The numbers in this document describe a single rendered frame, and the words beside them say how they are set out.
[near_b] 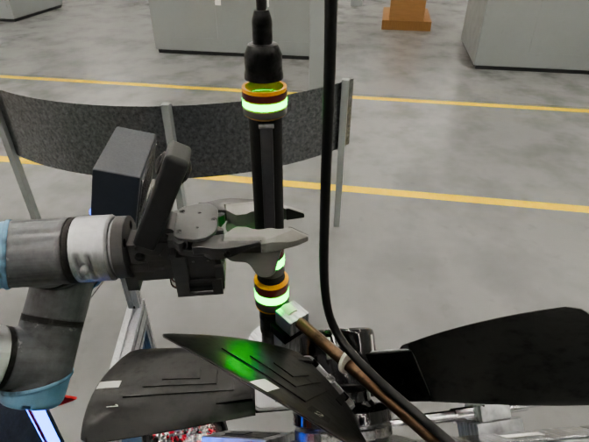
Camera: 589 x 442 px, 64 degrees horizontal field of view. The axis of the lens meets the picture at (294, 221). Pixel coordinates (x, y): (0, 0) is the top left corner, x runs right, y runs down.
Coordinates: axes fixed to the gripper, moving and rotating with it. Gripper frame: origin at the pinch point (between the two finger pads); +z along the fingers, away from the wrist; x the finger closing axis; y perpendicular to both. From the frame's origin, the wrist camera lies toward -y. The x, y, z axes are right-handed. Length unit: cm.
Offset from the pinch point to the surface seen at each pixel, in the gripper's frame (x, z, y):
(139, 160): -65, -33, 23
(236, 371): 18.3, -6.6, 2.6
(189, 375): -1.8, -15.7, 27.6
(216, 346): 13.3, -8.7, 4.9
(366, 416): 7.8, 8.6, 26.8
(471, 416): 2.2, 27.4, 37.9
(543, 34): -521, 346, 105
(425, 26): -756, 283, 142
